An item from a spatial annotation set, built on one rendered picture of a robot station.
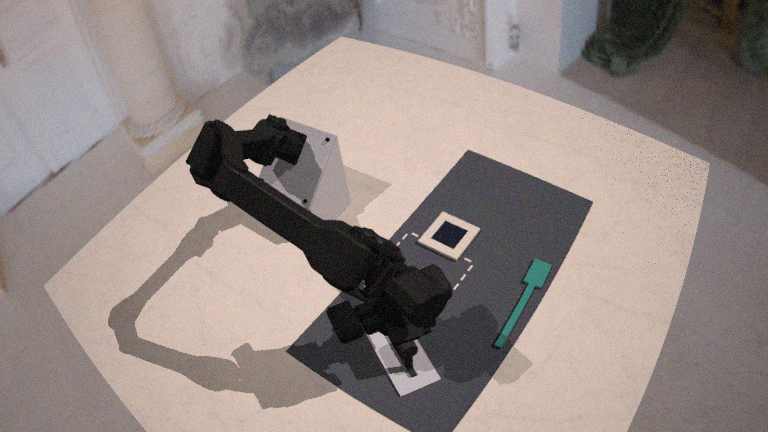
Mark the cream rectangular tile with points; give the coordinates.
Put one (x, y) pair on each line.
(449, 236)

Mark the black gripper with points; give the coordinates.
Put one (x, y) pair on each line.
(348, 324)

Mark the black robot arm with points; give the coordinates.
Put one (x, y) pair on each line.
(342, 254)

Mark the black-handled white trowel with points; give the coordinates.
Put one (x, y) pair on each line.
(407, 365)

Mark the teal flat trowel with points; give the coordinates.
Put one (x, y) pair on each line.
(535, 277)

